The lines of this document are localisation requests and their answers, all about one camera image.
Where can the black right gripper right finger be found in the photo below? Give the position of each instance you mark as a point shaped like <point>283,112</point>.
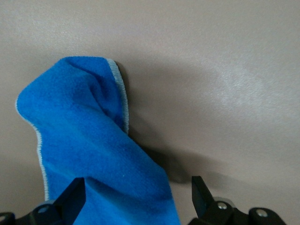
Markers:
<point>205,208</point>

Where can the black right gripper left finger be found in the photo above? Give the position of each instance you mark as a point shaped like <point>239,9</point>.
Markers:
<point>68,206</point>

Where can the blue cloth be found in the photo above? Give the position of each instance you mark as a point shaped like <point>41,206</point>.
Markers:
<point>82,129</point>

